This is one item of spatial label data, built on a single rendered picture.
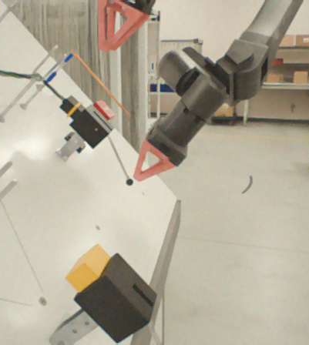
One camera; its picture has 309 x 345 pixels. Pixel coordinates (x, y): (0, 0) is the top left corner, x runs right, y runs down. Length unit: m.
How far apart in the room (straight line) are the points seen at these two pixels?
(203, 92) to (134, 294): 0.33
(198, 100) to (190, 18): 8.39
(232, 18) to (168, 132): 8.27
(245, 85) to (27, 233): 0.38
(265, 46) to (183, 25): 8.37
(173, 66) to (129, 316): 0.40
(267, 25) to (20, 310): 0.55
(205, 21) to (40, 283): 8.59
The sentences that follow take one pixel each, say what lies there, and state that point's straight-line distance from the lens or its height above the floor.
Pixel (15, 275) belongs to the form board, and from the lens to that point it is 0.42.
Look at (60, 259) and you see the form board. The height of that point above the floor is 0.97.
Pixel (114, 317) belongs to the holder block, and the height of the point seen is 0.97.
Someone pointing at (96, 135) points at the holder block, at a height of 1.09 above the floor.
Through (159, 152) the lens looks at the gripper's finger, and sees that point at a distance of 0.60.
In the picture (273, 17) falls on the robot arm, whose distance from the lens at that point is 0.69.
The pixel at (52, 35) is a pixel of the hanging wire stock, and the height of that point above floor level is 1.31.
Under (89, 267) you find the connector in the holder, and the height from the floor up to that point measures 1.02.
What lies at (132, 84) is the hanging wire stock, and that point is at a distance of 1.76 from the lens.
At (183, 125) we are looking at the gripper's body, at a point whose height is 1.11.
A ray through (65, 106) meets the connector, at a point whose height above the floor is 1.13.
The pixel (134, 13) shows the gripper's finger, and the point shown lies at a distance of 0.56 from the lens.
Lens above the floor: 1.20
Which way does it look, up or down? 17 degrees down
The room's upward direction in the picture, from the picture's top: straight up
